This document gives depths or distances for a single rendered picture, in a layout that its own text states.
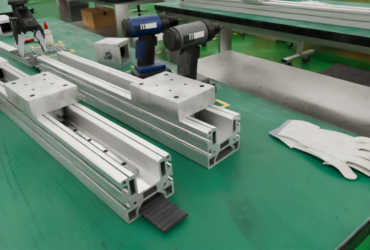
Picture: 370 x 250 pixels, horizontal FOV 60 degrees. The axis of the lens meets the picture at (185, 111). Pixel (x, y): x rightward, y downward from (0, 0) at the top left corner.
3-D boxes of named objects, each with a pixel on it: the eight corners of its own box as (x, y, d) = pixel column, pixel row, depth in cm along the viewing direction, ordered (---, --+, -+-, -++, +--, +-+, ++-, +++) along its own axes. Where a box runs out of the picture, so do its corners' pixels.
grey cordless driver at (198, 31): (165, 104, 90) (158, 26, 80) (215, 85, 101) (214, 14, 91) (182, 113, 85) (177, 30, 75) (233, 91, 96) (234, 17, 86)
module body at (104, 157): (-16, 96, 103) (-25, 71, 99) (16, 87, 109) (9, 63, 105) (128, 224, 50) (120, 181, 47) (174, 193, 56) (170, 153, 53)
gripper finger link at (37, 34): (45, 47, 135) (33, 27, 129) (52, 49, 131) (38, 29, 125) (39, 50, 133) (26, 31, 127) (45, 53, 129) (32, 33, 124)
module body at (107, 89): (42, 80, 115) (36, 56, 111) (68, 72, 121) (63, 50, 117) (208, 169, 62) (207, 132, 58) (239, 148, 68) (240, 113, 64)
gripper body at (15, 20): (31, 28, 130) (23, -2, 125) (39, 31, 124) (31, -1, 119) (12, 32, 126) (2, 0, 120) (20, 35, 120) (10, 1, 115)
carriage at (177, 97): (132, 110, 74) (129, 83, 71) (167, 96, 81) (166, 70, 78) (179, 133, 64) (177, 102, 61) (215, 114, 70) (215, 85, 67)
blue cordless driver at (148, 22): (128, 83, 106) (119, 16, 97) (183, 72, 113) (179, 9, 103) (135, 91, 100) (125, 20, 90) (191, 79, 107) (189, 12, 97)
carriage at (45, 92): (11, 108, 79) (3, 83, 76) (53, 94, 86) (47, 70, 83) (36, 129, 69) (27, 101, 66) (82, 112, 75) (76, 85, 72)
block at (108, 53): (94, 69, 123) (90, 44, 119) (110, 60, 132) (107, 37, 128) (117, 70, 119) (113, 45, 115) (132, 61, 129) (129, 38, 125)
